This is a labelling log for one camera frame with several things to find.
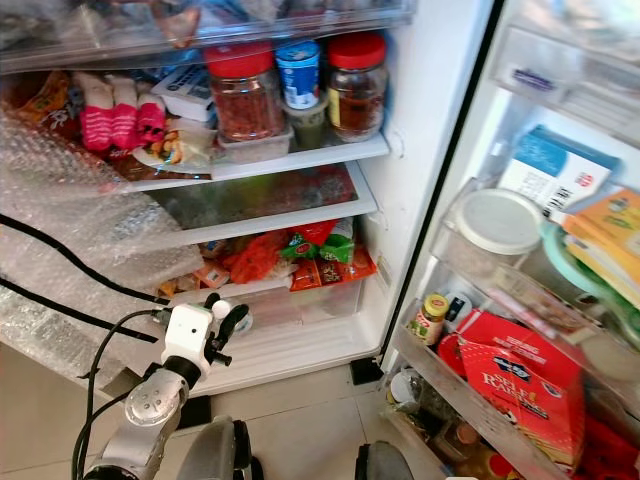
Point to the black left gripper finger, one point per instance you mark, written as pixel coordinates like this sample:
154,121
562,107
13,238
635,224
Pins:
237,322
213,299

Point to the clear fridge drawer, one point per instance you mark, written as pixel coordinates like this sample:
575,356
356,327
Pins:
260,200

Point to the white fridge shelf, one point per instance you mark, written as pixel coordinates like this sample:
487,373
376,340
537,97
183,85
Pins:
310,160

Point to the grey fridge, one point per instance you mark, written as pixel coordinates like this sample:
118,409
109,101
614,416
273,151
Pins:
435,150

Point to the clear glass fridge shelf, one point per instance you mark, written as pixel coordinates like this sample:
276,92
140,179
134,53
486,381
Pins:
120,38

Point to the white fridge door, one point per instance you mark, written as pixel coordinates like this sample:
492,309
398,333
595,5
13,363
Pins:
480,160

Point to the red mesh bag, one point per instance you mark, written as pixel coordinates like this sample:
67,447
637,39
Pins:
253,258

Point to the clear crisper drawer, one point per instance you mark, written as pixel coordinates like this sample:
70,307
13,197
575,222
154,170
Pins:
320,305

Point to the robot left leg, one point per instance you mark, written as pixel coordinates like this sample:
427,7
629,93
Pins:
215,450

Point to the robot leg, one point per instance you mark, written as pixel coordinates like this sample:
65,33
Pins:
215,450
385,465

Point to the red green snack packet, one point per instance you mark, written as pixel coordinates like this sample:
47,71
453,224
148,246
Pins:
330,258

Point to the clear plastic food container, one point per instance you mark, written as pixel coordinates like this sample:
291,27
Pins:
255,150

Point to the bubble wrap sheet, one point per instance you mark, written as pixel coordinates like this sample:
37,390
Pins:
60,190

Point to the pink white sausage pack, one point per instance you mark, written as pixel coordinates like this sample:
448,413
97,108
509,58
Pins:
126,116
152,118
95,118

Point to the small yellow-lidded jar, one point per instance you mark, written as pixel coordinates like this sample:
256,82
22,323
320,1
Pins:
430,318

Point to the red-lidded jar red flakes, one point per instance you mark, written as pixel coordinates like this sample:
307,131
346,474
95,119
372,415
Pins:
245,105

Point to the small green glass jar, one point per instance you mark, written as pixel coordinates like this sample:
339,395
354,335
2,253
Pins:
307,125

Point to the robot right leg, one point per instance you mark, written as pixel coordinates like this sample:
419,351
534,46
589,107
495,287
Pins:
385,465

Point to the white blue butter box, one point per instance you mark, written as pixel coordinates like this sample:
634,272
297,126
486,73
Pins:
182,92

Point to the blue white yogurt tub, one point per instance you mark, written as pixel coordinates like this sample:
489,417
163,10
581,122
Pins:
298,78

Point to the red-lidded jar amber contents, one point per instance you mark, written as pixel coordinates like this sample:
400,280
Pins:
355,100

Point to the brown-capped bottle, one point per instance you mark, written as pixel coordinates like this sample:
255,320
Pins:
465,438

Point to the white-lidded large jar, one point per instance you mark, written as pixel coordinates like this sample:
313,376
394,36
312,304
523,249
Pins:
495,222

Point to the red self raising flour box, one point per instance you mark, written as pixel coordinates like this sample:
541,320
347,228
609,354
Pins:
520,385

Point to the teal lidded container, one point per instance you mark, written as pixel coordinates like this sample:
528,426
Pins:
575,275

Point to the blue white carton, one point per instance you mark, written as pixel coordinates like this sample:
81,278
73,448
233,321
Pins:
555,165

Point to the yellow orange box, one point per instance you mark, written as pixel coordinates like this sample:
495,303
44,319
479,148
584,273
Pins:
610,235

